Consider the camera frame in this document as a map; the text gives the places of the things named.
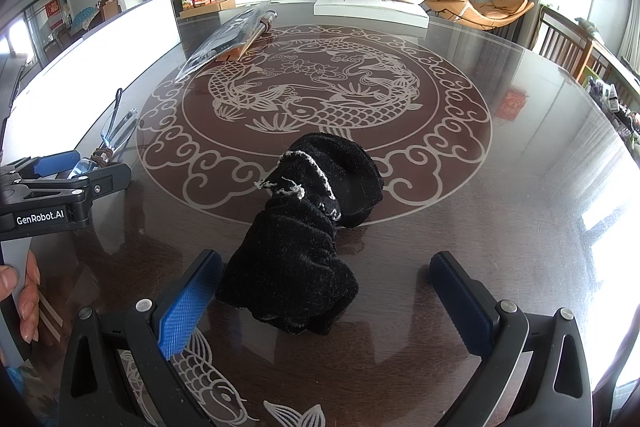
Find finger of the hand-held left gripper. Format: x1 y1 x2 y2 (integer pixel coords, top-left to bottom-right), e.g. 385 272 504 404
86 162 132 228
0 150 82 183

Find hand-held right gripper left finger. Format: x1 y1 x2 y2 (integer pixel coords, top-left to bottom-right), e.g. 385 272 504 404
59 249 224 427

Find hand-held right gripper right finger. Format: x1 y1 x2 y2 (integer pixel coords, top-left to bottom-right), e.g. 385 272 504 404
429 251 596 427

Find black knitted cloth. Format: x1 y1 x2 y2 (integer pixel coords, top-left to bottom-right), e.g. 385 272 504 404
216 133 385 337

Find person's left hand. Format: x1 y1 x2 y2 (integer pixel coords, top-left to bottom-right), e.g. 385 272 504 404
0 251 42 344

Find folded eyeglasses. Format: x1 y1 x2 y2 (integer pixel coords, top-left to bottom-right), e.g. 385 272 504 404
97 88 140 153

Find blue patterned cloth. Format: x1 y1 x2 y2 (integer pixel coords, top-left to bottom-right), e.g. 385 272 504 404
70 6 96 33

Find red door decoration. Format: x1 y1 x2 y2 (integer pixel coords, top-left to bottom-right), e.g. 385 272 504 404
45 0 66 30

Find clear plastic bag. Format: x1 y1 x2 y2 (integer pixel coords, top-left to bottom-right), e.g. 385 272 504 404
175 0 278 83

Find brown cardboard box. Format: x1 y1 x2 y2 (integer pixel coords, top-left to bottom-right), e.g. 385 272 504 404
179 0 237 19

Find cluttered wooden sideboard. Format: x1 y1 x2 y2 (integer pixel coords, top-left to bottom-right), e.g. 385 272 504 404
575 17 640 148

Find wooden chair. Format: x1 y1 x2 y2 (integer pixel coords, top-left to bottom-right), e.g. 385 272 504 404
535 4 596 80

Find orange lounge chair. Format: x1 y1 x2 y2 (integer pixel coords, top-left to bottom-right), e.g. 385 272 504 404
425 0 535 29

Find brown cord bundle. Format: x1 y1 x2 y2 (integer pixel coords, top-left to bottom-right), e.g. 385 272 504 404
90 147 115 169

